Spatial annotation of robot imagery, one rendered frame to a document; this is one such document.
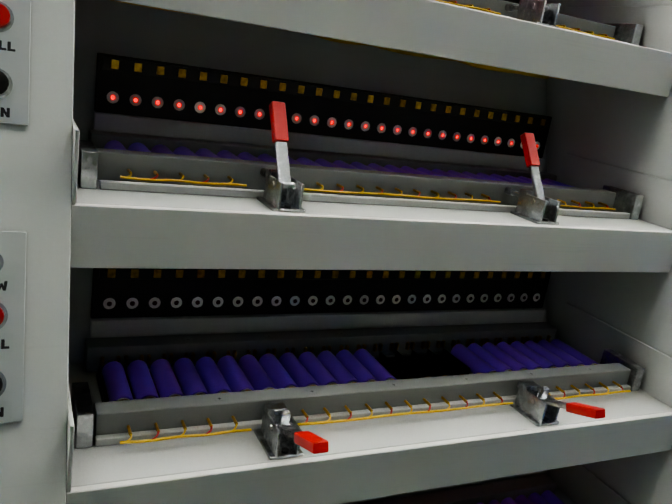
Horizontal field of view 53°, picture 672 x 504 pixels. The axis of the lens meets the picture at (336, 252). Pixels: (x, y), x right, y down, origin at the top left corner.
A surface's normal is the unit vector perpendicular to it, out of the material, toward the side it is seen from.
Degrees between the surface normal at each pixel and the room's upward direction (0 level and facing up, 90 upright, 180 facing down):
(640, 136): 90
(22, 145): 90
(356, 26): 109
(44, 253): 90
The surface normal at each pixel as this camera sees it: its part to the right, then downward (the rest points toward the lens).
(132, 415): 0.41, 0.31
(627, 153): -0.90, -0.02
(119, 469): 0.15, -0.95
